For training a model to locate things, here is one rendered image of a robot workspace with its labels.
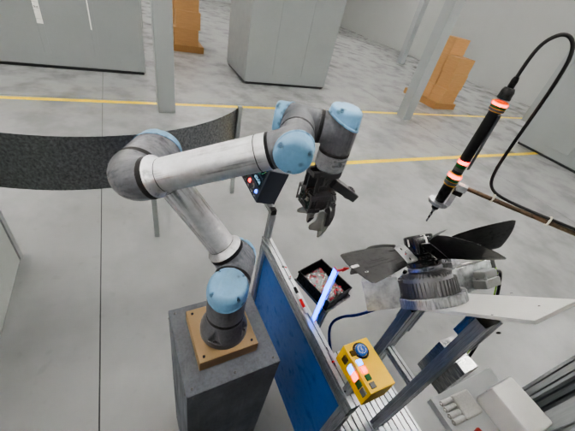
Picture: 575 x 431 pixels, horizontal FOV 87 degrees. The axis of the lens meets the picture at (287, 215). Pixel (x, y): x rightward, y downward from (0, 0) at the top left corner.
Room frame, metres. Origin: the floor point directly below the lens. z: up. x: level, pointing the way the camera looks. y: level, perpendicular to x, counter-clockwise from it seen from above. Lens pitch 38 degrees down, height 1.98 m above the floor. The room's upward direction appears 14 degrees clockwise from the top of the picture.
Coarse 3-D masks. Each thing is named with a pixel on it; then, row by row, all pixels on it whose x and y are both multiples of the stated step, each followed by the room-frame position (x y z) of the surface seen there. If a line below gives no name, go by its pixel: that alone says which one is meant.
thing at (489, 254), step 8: (432, 240) 0.92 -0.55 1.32; (440, 240) 0.88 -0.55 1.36; (448, 240) 0.85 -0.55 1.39; (456, 240) 0.82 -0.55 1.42; (464, 240) 0.79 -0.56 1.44; (440, 248) 0.93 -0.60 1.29; (448, 248) 0.90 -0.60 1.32; (456, 248) 0.87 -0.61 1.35; (464, 248) 0.84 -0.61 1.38; (472, 248) 0.82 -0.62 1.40; (480, 248) 0.80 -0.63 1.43; (488, 248) 0.79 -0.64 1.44; (448, 256) 0.92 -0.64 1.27; (456, 256) 0.89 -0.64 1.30; (464, 256) 0.87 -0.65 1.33; (472, 256) 0.85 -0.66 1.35; (480, 256) 0.83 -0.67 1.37; (488, 256) 0.81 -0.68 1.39; (496, 256) 0.80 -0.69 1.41
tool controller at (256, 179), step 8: (248, 176) 1.36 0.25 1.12; (256, 176) 1.30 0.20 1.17; (264, 176) 1.25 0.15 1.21; (272, 176) 1.24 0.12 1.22; (280, 176) 1.27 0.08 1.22; (248, 184) 1.33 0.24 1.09; (256, 184) 1.27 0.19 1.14; (264, 184) 1.23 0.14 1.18; (272, 184) 1.25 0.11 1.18; (280, 184) 1.27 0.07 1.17; (264, 192) 1.23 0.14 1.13; (272, 192) 1.25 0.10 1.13; (256, 200) 1.22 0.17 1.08; (264, 200) 1.24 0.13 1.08; (272, 200) 1.26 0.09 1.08
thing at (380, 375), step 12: (348, 348) 0.56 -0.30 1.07; (372, 348) 0.58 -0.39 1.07; (348, 360) 0.53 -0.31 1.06; (372, 360) 0.54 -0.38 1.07; (360, 372) 0.49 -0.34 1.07; (372, 372) 0.50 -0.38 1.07; (384, 372) 0.51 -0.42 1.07; (384, 384) 0.47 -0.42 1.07; (360, 396) 0.45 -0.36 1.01; (372, 396) 0.44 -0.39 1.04
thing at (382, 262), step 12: (348, 252) 0.95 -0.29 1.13; (360, 252) 0.95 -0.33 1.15; (372, 252) 0.95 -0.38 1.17; (384, 252) 0.95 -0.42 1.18; (396, 252) 0.96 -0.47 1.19; (348, 264) 0.86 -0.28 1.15; (360, 264) 0.86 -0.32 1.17; (372, 264) 0.87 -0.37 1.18; (384, 264) 0.88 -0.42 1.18; (396, 264) 0.89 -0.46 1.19; (372, 276) 0.80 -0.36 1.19; (384, 276) 0.81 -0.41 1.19
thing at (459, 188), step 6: (456, 186) 0.98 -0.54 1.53; (462, 186) 0.94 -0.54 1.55; (456, 192) 0.94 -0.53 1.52; (462, 192) 0.94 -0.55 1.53; (432, 198) 0.97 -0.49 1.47; (450, 198) 0.95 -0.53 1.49; (432, 204) 0.95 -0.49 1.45; (438, 204) 0.94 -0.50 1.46; (444, 204) 0.95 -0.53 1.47; (450, 204) 0.94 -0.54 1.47
